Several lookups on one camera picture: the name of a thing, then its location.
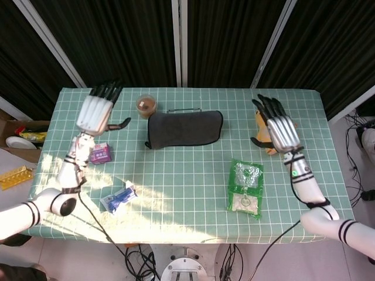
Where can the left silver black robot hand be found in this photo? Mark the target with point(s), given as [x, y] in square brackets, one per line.
[93, 114]

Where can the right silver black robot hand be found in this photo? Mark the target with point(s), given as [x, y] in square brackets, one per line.
[282, 131]

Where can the blue microfibre cloth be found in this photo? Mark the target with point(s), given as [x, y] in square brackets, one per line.
[184, 128]

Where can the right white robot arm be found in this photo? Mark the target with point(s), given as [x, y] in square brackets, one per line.
[307, 187]

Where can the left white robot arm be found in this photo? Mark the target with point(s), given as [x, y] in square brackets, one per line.
[68, 172]

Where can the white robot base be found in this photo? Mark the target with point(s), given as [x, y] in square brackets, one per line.
[187, 263]

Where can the yellow plush toy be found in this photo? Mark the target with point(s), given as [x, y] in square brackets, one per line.
[262, 133]

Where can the small purple box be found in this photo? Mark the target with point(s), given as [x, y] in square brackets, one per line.
[101, 153]

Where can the clear jar with yellow contents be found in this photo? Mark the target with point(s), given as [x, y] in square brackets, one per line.
[145, 106]

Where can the yellow snack bag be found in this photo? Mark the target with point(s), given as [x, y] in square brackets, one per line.
[32, 135]

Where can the green plastic bag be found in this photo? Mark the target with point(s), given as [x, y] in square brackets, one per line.
[245, 187]

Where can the cardboard box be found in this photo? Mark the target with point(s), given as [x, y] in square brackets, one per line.
[14, 124]

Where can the white plate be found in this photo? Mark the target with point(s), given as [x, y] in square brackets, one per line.
[17, 143]

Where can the black pleated curtain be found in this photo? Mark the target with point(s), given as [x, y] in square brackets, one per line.
[123, 38]

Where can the blue white crumpled packet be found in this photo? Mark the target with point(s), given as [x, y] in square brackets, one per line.
[118, 199]

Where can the yellow egg tray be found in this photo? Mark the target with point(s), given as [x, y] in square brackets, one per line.
[14, 177]

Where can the green checked tablecloth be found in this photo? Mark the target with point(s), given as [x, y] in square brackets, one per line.
[181, 175]

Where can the white frame post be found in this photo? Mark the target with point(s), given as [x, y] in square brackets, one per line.
[274, 44]
[52, 44]
[348, 109]
[14, 109]
[179, 44]

